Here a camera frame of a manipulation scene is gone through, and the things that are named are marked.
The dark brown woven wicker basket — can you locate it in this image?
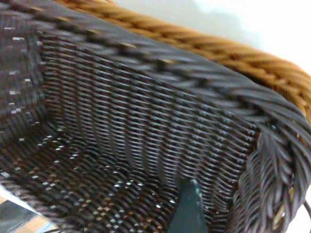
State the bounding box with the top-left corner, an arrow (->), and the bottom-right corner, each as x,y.
0,0 -> 311,233

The tan woven wicker basket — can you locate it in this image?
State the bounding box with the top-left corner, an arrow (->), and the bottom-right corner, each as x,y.
52,0 -> 311,127

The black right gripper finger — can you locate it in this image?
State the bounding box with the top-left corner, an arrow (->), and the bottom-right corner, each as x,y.
166,178 -> 209,233

